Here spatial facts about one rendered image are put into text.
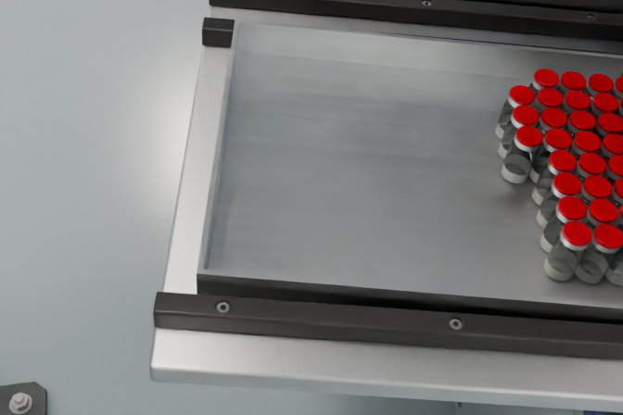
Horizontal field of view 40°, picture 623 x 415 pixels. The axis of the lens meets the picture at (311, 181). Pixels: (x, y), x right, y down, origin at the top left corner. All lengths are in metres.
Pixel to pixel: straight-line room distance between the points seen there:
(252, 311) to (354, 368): 0.08
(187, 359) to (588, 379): 0.27
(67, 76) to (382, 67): 1.36
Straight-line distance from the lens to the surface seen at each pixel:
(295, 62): 0.76
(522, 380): 0.60
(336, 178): 0.67
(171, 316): 0.58
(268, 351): 0.58
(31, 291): 1.69
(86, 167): 1.86
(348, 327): 0.57
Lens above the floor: 1.39
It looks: 50 degrees down
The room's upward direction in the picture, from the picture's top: 8 degrees clockwise
